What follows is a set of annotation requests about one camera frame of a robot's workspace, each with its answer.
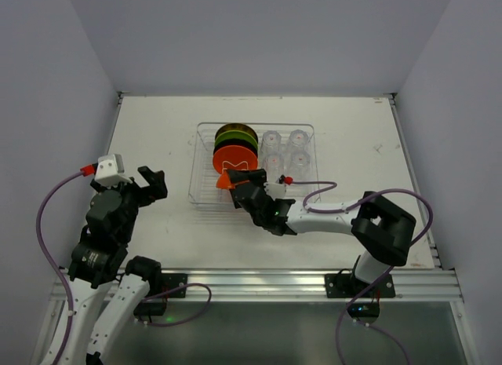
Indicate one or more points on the yellow patterned plate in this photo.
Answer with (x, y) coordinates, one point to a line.
(236, 126)

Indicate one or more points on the orange plate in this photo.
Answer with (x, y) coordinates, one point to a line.
(234, 157)

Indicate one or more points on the clear glass back left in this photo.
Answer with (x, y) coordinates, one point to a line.
(271, 143)

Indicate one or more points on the clear glass front right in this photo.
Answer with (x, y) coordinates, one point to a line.
(299, 165)

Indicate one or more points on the clear glass back right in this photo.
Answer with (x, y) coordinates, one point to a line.
(298, 141)

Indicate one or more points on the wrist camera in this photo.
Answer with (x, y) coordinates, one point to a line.
(278, 188)
(110, 170)

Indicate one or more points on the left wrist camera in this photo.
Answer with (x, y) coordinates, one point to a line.
(110, 170)

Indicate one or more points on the clear glass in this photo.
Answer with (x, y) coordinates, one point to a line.
(271, 143)
(298, 141)
(273, 164)
(299, 165)

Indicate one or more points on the clear glass front left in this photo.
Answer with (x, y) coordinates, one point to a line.
(273, 164)

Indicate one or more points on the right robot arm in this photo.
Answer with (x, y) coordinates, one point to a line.
(384, 229)

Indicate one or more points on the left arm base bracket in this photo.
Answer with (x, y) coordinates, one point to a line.
(168, 281)

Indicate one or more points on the aluminium mounting rail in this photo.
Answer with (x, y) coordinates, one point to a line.
(237, 285)

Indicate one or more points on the green plate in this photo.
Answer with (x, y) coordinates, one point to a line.
(232, 135)

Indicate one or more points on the clear plastic dish rack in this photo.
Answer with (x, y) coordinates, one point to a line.
(203, 192)

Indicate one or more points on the orange bowl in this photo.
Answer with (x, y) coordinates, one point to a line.
(224, 182)

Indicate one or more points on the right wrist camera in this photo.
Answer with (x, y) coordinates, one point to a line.
(278, 188)

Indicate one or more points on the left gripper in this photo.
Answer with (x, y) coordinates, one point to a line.
(138, 192)

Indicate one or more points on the black plate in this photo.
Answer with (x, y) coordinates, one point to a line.
(236, 142)

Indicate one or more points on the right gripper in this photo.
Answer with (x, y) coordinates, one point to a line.
(246, 189)

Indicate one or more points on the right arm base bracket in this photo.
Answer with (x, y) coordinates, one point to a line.
(366, 309)

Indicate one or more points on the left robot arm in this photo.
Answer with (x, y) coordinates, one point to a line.
(99, 298)

